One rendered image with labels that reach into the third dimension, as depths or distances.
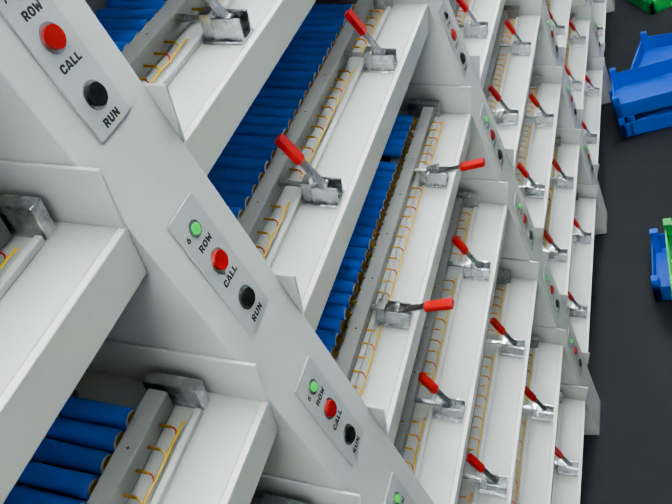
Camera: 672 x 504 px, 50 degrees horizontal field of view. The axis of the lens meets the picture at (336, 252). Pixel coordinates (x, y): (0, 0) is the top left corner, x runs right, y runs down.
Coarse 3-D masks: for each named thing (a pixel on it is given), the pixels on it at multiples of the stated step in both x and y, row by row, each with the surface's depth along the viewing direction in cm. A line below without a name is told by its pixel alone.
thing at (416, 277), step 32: (416, 96) 118; (448, 96) 116; (448, 128) 115; (448, 160) 110; (416, 192) 105; (448, 192) 104; (416, 224) 100; (448, 224) 105; (416, 256) 96; (416, 288) 92; (416, 320) 88; (384, 352) 85; (416, 352) 90; (384, 384) 82; (384, 416) 75
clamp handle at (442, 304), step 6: (432, 300) 85; (438, 300) 85; (444, 300) 84; (450, 300) 84; (396, 306) 86; (402, 306) 87; (408, 306) 87; (414, 306) 86; (420, 306) 86; (426, 306) 85; (432, 306) 84; (438, 306) 84; (444, 306) 84; (450, 306) 83; (402, 312) 87
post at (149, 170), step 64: (64, 0) 47; (0, 64) 42; (128, 64) 51; (0, 128) 45; (64, 128) 45; (128, 128) 50; (128, 192) 49; (192, 192) 55; (256, 256) 61; (128, 320) 57; (192, 320) 55; (320, 448) 66; (384, 448) 76
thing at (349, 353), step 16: (432, 112) 115; (416, 128) 112; (416, 144) 109; (416, 160) 107; (400, 176) 104; (400, 192) 102; (400, 208) 100; (416, 208) 101; (384, 224) 98; (384, 240) 95; (384, 256) 93; (368, 272) 92; (384, 272) 93; (368, 288) 90; (368, 304) 88; (352, 320) 86; (368, 320) 88; (352, 336) 85; (352, 352) 83; (352, 368) 83; (368, 368) 83
